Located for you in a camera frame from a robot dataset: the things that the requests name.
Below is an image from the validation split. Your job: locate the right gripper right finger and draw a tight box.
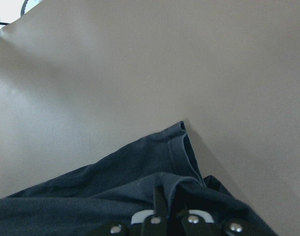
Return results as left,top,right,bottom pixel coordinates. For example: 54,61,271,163
176,206,214,236

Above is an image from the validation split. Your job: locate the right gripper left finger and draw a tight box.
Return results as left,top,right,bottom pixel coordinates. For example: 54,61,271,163
130,186,168,236

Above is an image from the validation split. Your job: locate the black t-shirt with logo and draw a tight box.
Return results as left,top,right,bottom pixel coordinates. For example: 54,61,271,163
0,121,274,236

